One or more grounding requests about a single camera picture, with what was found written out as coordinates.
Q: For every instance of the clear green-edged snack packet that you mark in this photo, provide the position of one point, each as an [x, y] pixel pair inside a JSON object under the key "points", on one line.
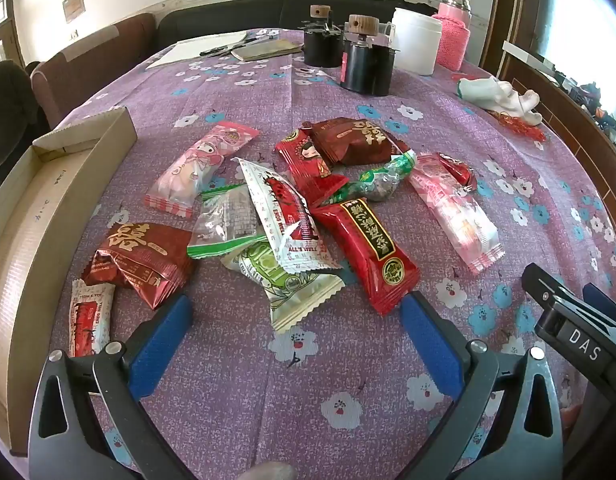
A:
{"points": [[222, 220]]}

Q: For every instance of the shallow cardboard box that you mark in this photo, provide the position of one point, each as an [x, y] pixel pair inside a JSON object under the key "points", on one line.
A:
{"points": [[32, 240]]}

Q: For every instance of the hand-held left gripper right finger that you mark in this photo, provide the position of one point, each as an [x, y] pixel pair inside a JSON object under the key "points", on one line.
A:
{"points": [[430, 347]]}

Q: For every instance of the white green-print snack packet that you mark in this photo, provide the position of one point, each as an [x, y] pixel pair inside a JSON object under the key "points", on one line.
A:
{"points": [[283, 290]]}

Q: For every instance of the black canister with wooden knob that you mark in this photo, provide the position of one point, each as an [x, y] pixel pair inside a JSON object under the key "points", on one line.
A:
{"points": [[365, 72], [323, 50]]}

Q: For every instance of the small red candy packet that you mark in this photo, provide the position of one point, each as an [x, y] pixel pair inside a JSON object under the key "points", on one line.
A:
{"points": [[458, 170]]}

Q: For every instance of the small wall plaque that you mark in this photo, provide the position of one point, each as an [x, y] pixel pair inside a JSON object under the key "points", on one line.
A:
{"points": [[73, 5]]}

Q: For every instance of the brown upholstered chair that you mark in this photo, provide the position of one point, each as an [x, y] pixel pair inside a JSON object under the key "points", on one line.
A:
{"points": [[87, 65]]}

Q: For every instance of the small white red snack packet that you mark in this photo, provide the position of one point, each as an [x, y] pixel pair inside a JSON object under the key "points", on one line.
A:
{"points": [[90, 320]]}

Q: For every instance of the pink cartoon snack packet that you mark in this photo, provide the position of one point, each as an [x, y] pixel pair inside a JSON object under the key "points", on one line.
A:
{"points": [[453, 215], [197, 170]]}

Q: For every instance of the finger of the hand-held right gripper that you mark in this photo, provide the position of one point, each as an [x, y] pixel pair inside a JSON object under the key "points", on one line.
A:
{"points": [[540, 280], [605, 305]]}

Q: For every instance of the white paper sheet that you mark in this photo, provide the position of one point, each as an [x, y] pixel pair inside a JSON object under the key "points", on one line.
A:
{"points": [[197, 47]]}

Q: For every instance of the white red-print snack packet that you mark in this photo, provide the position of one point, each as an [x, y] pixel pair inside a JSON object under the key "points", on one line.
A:
{"points": [[283, 210]]}

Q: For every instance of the green twisted candy packet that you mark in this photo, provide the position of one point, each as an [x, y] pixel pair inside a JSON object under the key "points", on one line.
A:
{"points": [[383, 180]]}

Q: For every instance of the red tassel ornament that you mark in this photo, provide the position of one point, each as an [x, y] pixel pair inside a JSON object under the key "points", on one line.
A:
{"points": [[520, 127]]}

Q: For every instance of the wooden cabinet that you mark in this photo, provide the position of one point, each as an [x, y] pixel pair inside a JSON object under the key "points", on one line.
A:
{"points": [[563, 95]]}

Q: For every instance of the red doll-print snack packet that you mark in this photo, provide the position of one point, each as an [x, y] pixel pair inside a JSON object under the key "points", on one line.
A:
{"points": [[308, 160]]}

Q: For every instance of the tan notebook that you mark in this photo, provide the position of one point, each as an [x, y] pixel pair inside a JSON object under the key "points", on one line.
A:
{"points": [[265, 50]]}

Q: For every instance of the purple floral tablecloth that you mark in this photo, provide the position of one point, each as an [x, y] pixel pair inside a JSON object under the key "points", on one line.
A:
{"points": [[237, 400]]}

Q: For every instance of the dark red gold-print snack packet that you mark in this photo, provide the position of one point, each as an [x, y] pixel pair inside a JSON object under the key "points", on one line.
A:
{"points": [[137, 255], [358, 142]]}

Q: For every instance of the long red black-label snack packet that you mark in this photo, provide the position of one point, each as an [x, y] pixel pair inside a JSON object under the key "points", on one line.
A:
{"points": [[373, 250]]}

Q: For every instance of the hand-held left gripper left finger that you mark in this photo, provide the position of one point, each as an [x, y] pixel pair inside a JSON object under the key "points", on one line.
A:
{"points": [[160, 342]]}

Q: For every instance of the pink thermos with knit sleeve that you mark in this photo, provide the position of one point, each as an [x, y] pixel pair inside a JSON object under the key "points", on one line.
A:
{"points": [[453, 35]]}

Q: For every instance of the white and green cloth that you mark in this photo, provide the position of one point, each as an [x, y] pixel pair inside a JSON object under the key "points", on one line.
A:
{"points": [[493, 92]]}

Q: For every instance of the black pen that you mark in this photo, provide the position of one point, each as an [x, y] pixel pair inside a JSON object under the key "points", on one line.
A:
{"points": [[227, 47]]}

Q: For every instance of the dark sofa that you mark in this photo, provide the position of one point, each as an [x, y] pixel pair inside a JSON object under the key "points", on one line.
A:
{"points": [[227, 15]]}

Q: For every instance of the white plastic jar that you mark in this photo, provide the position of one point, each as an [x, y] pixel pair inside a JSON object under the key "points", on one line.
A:
{"points": [[415, 40]]}

